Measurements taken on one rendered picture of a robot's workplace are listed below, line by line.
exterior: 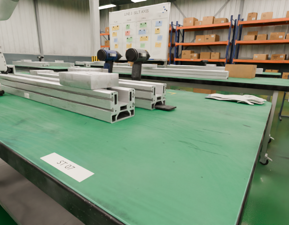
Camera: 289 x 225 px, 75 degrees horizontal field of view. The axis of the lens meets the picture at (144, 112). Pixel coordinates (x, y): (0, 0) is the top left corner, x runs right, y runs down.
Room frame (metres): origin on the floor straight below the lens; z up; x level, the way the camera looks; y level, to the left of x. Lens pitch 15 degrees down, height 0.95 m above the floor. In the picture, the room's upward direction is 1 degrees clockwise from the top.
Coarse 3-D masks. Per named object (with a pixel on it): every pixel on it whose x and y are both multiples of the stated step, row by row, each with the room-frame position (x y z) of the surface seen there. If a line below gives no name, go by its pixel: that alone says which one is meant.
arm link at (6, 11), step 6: (0, 0) 1.01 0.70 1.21; (6, 0) 1.01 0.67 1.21; (12, 0) 1.02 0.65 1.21; (18, 0) 1.05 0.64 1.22; (0, 6) 1.02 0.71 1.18; (6, 6) 1.02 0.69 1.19; (12, 6) 1.04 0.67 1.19; (0, 12) 1.03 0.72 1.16; (6, 12) 1.04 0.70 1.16; (12, 12) 1.08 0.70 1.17; (0, 18) 1.04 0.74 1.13; (6, 18) 1.06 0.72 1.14
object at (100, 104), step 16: (0, 80) 0.94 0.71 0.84; (16, 80) 0.83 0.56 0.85; (32, 80) 0.74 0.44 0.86; (48, 80) 0.81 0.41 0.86; (32, 96) 0.75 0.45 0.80; (48, 96) 0.68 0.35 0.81; (64, 96) 0.61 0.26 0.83; (80, 96) 0.56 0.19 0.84; (96, 96) 0.53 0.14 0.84; (112, 96) 0.49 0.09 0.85; (128, 96) 0.54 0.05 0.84; (80, 112) 0.56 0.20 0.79; (96, 112) 0.52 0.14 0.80; (112, 112) 0.49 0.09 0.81; (128, 112) 0.55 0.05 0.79
